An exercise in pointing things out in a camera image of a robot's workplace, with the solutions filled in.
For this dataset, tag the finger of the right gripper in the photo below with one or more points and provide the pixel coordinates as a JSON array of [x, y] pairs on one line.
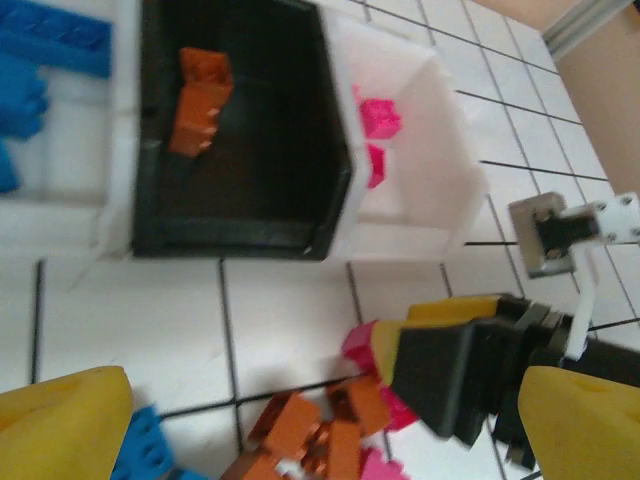
[[440, 380], [455, 309]]

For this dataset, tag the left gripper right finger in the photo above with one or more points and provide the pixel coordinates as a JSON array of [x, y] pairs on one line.
[[585, 430]]

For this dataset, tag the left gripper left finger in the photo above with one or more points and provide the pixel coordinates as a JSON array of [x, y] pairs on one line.
[[60, 430]]

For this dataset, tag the pink lego brick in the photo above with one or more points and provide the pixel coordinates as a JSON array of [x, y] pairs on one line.
[[380, 117], [382, 465], [397, 415], [357, 350]]

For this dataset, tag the orange lego brick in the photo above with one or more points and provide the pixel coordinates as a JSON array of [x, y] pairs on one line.
[[292, 420], [360, 405], [205, 102], [250, 467], [345, 450], [207, 65], [192, 140]]

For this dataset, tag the blue lego brick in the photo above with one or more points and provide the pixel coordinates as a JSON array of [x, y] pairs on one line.
[[55, 37], [145, 445]]

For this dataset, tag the white plastic container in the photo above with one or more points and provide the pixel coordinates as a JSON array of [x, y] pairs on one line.
[[430, 165], [75, 150]]

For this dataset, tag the black plastic container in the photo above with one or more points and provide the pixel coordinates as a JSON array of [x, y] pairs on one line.
[[275, 150]]

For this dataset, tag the aluminium corner post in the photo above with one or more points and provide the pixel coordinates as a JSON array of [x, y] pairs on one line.
[[590, 25]]

